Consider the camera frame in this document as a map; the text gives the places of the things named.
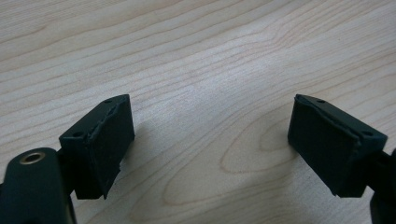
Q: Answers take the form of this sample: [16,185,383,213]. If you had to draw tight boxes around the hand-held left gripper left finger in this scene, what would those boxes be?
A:
[58,93,135,201]

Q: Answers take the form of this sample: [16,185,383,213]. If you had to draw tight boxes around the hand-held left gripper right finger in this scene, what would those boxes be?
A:
[287,93,389,198]

